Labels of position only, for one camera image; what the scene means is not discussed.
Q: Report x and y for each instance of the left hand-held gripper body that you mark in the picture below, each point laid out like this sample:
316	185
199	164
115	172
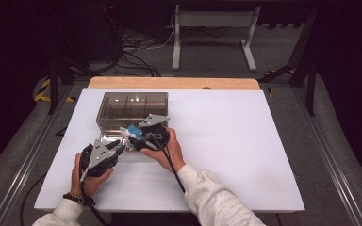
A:
100	154

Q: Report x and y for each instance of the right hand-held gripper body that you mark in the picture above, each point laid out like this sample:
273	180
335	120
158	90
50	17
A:
153	132

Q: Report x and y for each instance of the clear plastic drawer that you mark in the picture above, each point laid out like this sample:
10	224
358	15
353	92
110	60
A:
106	139

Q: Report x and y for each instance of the white and blue plush toy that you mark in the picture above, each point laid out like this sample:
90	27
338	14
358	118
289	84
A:
133	132

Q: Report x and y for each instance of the smoked clear drawer box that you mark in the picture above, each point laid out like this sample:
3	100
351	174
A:
122	106

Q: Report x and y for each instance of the person's right hand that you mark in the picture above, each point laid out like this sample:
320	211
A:
166	157

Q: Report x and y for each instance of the person's left hand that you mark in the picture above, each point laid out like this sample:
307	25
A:
91	185

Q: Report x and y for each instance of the wooden table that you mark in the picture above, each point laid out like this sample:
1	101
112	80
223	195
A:
169	83

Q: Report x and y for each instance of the person's dark lap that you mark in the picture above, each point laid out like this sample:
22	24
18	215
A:
151	220

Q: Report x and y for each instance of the white board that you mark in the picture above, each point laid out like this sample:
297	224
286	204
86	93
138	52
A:
232	141

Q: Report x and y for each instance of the yellow black hazard tape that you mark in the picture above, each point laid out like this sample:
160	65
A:
41	94

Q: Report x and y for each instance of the black metal stand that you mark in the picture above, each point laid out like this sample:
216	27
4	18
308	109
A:
310	84
53	81

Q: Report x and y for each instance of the white metal stand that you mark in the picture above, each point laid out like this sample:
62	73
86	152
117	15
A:
213	19

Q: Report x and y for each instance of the aluminium rail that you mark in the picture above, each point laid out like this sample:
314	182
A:
330	163
28	163

